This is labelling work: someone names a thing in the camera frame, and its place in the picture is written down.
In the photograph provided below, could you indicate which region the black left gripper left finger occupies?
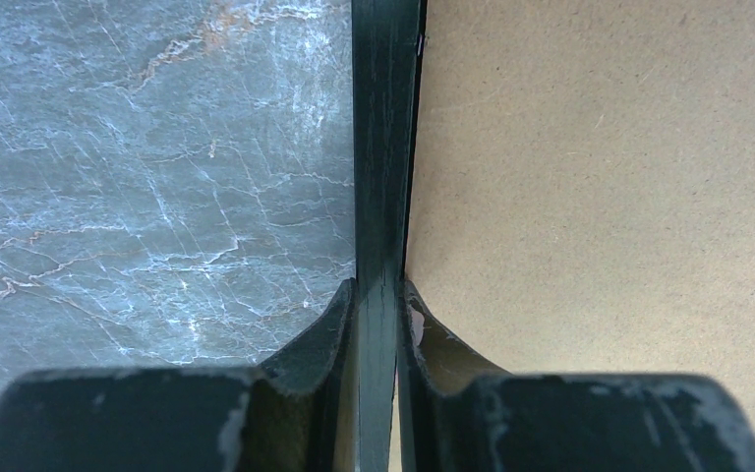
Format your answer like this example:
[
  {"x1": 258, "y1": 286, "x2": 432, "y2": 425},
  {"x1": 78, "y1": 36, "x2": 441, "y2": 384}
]
[{"x1": 0, "y1": 279, "x2": 357, "y2": 471}]

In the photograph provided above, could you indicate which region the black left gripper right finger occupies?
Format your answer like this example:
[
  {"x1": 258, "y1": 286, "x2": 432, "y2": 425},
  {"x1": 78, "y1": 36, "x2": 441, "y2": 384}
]
[{"x1": 398, "y1": 283, "x2": 755, "y2": 471}]

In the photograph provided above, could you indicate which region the brown cardboard backing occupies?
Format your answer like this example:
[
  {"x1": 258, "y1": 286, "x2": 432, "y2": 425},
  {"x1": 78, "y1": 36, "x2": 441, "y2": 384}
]
[{"x1": 406, "y1": 1, "x2": 755, "y2": 431}]

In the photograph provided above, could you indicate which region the black picture frame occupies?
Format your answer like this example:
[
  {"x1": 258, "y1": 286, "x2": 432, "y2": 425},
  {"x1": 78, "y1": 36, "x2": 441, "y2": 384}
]
[{"x1": 351, "y1": 1, "x2": 427, "y2": 471}]

